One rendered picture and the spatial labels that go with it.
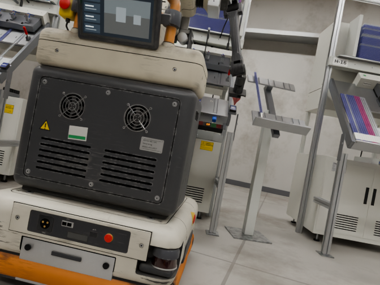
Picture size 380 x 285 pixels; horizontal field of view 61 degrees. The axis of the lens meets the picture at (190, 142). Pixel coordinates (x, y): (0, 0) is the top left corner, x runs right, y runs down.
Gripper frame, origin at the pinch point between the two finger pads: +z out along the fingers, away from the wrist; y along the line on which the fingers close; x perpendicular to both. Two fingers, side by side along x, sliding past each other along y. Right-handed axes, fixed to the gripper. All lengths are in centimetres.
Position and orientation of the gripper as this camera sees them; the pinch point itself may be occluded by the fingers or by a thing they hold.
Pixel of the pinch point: (234, 103)
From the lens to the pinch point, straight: 200.7
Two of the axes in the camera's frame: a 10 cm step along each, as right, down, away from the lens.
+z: -1.1, 7.3, 6.8
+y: -9.9, -1.7, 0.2
